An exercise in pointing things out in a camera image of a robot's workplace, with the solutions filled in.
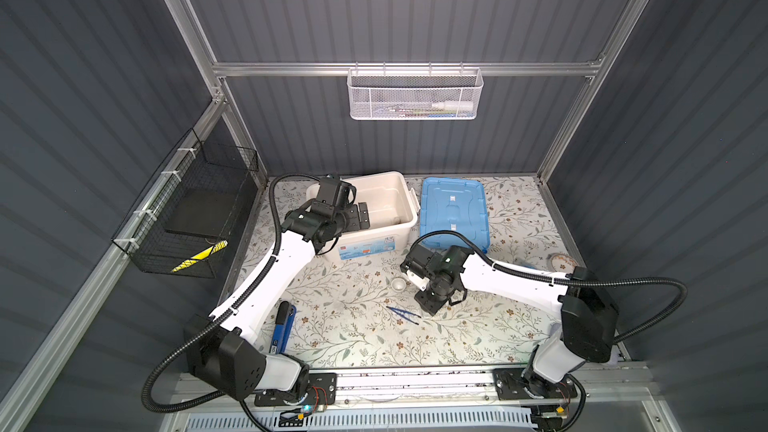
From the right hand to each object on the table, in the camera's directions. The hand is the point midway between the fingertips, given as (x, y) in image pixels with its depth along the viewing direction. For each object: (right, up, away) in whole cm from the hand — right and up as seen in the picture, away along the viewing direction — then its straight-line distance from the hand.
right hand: (429, 304), depth 81 cm
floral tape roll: (+41, +11, +15) cm, 45 cm away
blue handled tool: (-40, -5, 0) cm, 40 cm away
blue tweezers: (-7, -5, +4) cm, 10 cm away
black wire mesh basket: (-60, +23, -11) cm, 66 cm away
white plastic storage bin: (-10, +25, +28) cm, 39 cm away
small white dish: (-8, +4, +8) cm, 12 cm away
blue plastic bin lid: (+13, +28, +30) cm, 43 cm away
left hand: (-22, +25, -2) cm, 33 cm away
